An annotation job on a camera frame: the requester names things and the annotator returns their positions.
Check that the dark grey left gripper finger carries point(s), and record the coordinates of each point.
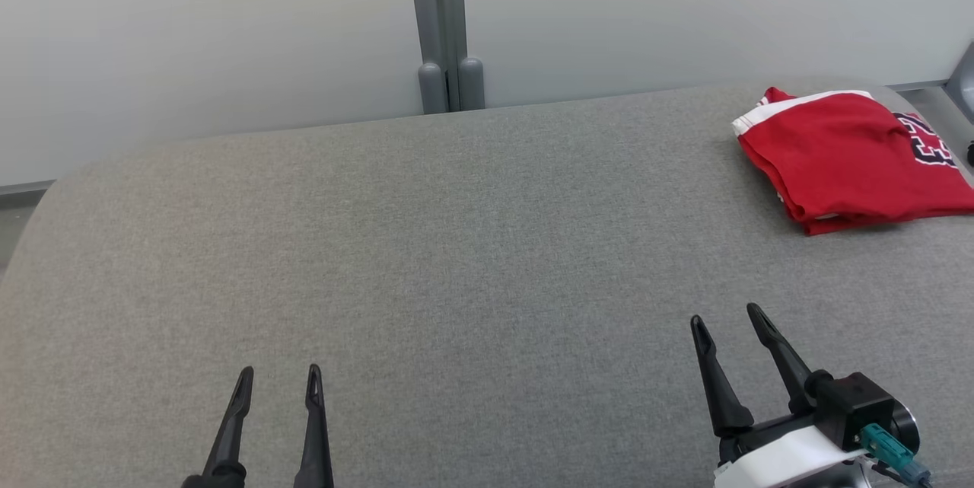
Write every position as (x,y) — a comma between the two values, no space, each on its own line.
(316,435)
(232,427)

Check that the grey metal partition post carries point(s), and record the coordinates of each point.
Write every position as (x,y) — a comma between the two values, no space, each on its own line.
(426,1)

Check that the red jersey with black number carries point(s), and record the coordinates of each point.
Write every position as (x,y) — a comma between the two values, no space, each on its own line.
(932,145)

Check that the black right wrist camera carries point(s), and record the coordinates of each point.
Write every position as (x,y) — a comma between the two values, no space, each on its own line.
(860,404)

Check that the grey fabric sofa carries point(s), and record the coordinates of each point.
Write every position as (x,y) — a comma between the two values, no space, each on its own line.
(456,282)

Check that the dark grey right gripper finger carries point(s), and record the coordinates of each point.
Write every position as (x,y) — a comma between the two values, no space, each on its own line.
(784,366)
(723,397)

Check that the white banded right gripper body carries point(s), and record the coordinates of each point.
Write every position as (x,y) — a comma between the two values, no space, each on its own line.
(784,461)

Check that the red shorts with white stripes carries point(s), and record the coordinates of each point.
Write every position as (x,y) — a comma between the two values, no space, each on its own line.
(822,153)

